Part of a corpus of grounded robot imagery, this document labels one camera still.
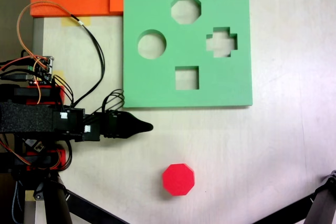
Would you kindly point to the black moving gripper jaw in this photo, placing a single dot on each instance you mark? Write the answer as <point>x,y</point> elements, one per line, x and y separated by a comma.
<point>139,127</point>

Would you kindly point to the red octagonal pillar block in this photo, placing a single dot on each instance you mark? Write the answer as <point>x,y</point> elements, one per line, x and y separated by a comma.
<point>178,179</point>

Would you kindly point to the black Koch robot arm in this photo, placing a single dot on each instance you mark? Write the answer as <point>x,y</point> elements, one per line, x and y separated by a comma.
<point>26,117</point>

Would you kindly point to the green shape sorting board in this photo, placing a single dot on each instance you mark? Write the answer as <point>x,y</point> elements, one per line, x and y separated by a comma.
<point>157,90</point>

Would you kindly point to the red and black table clamp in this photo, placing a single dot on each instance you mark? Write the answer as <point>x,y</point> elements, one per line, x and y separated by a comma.
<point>39,94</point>
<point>39,161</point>

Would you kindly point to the black power converter board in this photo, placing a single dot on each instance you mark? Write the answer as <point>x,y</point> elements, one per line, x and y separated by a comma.
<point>35,145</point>

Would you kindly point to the motor driver circuit board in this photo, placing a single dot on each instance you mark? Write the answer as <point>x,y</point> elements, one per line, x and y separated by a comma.
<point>42,70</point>

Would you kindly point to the small yellow tape piece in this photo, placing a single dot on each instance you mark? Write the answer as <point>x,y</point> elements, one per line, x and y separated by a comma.
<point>29,195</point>

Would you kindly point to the long yellow tape strip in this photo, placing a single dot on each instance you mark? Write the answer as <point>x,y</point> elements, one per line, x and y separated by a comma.
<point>68,21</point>

